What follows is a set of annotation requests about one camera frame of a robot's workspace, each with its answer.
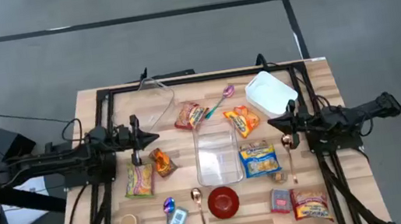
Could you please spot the red grey small box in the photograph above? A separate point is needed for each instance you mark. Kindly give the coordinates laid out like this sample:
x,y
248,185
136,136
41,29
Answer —
x,y
280,201

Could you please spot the clear plastic bin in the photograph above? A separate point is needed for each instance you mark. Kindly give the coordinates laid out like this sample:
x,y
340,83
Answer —
x,y
156,102
216,157

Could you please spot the orange brown snack packet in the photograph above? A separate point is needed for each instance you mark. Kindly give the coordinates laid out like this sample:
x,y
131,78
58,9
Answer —
x,y
163,163

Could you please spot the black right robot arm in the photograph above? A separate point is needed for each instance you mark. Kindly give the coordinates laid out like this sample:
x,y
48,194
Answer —
x,y
361,109

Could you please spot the orange ramen packet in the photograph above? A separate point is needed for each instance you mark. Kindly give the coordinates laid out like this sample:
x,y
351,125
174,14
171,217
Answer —
x,y
243,121

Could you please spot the black bar behind table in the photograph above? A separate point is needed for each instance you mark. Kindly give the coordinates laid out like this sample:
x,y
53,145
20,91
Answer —
x,y
175,74

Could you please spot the pink teal spoon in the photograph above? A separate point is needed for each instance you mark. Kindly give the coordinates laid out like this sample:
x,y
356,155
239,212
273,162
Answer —
x,y
228,91

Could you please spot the green pink ramen packet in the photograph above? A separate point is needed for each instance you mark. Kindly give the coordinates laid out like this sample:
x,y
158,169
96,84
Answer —
x,y
139,181

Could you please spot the red black bowl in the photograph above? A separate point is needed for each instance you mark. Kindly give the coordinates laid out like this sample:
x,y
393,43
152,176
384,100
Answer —
x,y
223,202

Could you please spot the white plastic bin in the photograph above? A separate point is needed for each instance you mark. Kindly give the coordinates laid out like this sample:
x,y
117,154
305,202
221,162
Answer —
x,y
270,94

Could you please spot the rose gold spoon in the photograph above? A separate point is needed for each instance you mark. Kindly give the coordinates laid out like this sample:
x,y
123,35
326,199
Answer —
x,y
196,195
286,141

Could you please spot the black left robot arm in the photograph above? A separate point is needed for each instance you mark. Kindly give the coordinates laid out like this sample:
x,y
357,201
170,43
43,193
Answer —
x,y
54,160

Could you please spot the blue ramen packet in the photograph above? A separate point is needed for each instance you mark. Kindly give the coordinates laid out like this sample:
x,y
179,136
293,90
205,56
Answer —
x,y
260,160

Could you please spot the white paper sheet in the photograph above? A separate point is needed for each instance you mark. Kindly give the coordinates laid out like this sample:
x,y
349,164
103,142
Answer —
x,y
22,215

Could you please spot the black box white lettering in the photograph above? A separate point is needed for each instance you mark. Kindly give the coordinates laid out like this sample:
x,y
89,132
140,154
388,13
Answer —
x,y
4,143

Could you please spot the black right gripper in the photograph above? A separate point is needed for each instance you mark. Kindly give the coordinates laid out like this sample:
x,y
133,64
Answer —
x,y
293,122

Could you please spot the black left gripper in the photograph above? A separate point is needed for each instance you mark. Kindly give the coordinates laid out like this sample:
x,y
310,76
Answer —
x,y
135,137

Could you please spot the black metal frame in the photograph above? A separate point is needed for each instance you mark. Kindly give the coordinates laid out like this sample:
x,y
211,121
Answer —
x,y
199,78

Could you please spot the tan lid can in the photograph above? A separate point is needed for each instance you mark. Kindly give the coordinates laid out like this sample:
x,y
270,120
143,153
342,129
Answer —
x,y
129,223

